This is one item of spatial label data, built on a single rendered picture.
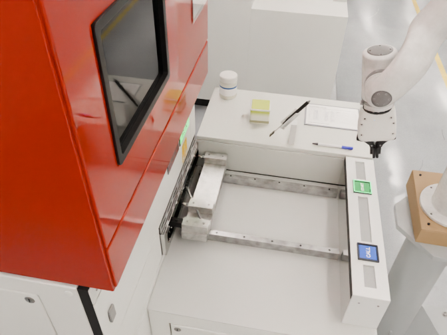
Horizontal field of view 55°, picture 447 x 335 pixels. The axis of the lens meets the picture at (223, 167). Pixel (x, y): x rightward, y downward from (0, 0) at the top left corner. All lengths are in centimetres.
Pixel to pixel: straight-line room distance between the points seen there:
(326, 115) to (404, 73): 67
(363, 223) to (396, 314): 69
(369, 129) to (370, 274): 39
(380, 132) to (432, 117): 249
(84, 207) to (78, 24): 26
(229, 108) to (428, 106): 244
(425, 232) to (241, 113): 76
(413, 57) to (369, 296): 58
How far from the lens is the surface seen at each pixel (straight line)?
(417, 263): 169
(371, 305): 120
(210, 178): 150
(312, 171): 158
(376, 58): 113
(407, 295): 183
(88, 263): 77
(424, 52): 110
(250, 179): 154
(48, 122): 57
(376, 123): 125
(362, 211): 136
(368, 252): 125
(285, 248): 137
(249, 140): 153
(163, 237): 126
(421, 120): 367
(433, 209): 154
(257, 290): 129
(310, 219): 148
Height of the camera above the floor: 191
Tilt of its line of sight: 42 degrees down
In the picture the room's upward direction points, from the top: 1 degrees clockwise
